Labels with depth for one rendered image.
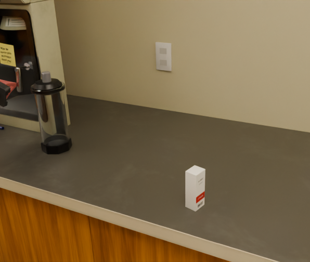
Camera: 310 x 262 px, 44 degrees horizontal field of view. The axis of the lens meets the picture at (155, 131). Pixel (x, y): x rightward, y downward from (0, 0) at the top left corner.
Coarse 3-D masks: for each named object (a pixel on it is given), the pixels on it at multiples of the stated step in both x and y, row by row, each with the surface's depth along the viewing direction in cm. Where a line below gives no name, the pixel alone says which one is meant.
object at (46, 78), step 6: (42, 72) 121; (48, 72) 121; (42, 78) 121; (48, 78) 121; (54, 78) 125; (36, 84) 120; (42, 84) 119; (48, 84) 119; (54, 84) 120; (60, 84) 122
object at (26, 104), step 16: (0, 16) 129; (16, 16) 126; (0, 32) 132; (16, 32) 129; (32, 32) 126; (16, 48) 132; (32, 48) 128; (0, 64) 139; (16, 64) 135; (32, 64) 131; (32, 80) 134; (16, 96) 141; (32, 96) 137; (0, 112) 149; (16, 112) 145; (32, 112) 140
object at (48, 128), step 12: (36, 96) 121; (48, 96) 120; (60, 96) 122; (36, 108) 124; (48, 108) 121; (60, 108) 123; (48, 120) 123; (60, 120) 125; (48, 132) 125; (60, 132) 126; (48, 144) 127; (60, 144) 127
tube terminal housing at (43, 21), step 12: (36, 0) 125; (48, 0) 129; (36, 12) 125; (48, 12) 130; (36, 24) 126; (48, 24) 131; (36, 36) 127; (48, 36) 132; (36, 48) 129; (48, 48) 133; (48, 60) 134; (60, 60) 140; (60, 72) 141; (0, 120) 153; (12, 120) 149; (24, 120) 146
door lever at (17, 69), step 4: (24, 64) 132; (28, 64) 132; (16, 68) 128; (20, 68) 129; (24, 68) 131; (28, 68) 132; (16, 72) 129; (20, 72) 129; (16, 76) 130; (20, 76) 130; (16, 80) 131; (20, 80) 131; (20, 84) 131; (20, 88) 132; (20, 92) 132
